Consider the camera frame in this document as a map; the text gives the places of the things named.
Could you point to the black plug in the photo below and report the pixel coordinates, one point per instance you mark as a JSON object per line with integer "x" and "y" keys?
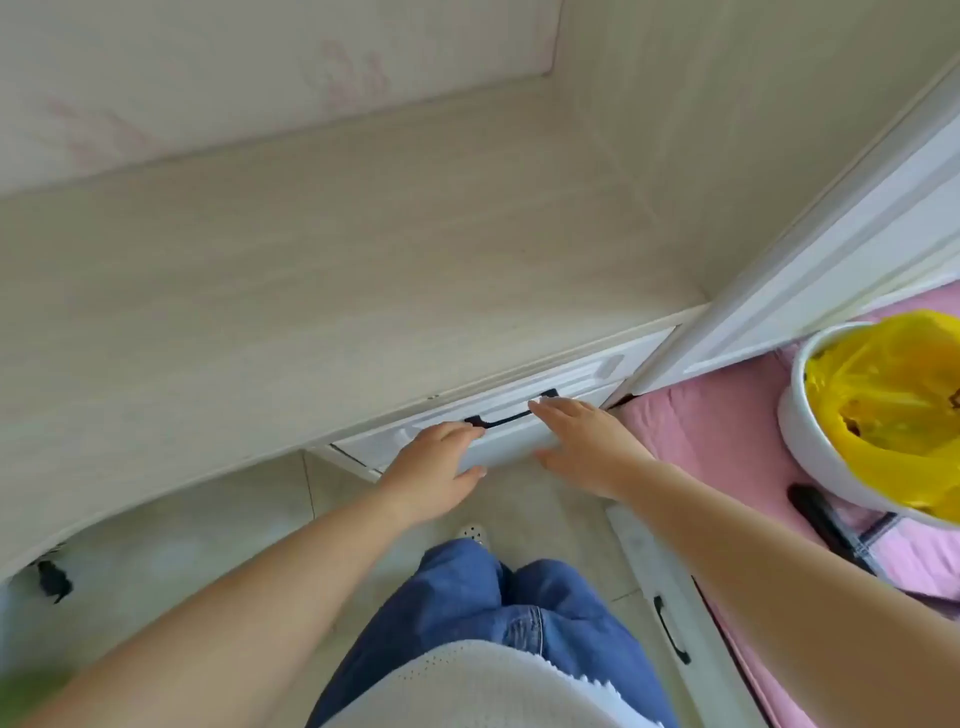
{"x": 54, "y": 581}

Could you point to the white wardrobe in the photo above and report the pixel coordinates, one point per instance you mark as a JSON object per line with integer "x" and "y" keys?
{"x": 862, "y": 247}

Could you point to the white plastic basin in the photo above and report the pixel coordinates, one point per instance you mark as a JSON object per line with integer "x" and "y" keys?
{"x": 806, "y": 442}

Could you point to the white knit top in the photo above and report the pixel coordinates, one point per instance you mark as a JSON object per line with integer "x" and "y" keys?
{"x": 465, "y": 690}

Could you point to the person's left hand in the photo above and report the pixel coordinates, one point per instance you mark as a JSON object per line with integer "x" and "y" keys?
{"x": 427, "y": 472}

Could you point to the white perforated shoe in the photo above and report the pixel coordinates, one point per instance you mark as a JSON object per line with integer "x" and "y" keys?
{"x": 472, "y": 534}

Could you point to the person's right forearm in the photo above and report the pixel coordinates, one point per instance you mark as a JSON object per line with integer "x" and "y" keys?
{"x": 787, "y": 600}

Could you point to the black clothes rack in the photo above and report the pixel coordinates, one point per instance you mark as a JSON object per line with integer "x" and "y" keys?
{"x": 825, "y": 525}

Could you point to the person's right hand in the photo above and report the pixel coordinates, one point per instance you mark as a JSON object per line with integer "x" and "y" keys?
{"x": 592, "y": 450}

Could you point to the person's left forearm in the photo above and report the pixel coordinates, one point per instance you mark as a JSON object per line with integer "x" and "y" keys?
{"x": 225, "y": 645}

